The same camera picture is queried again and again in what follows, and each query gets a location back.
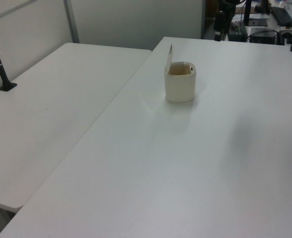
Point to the black monitor stand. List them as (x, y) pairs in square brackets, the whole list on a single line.
[(249, 15)]

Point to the grey metal partition post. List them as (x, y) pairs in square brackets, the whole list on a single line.
[(72, 22)]

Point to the black flat electronics box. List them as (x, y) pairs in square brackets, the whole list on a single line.
[(262, 36)]

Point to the black box with green part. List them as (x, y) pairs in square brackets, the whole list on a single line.
[(238, 33)]

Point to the white side table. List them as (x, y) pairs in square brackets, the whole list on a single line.
[(49, 111)]

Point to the black device hanging on stand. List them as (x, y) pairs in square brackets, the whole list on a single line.
[(219, 23)]

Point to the cream trash bin with lid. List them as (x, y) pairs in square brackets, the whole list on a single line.
[(179, 86)]

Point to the black keyboard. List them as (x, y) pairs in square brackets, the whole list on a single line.
[(283, 16)]

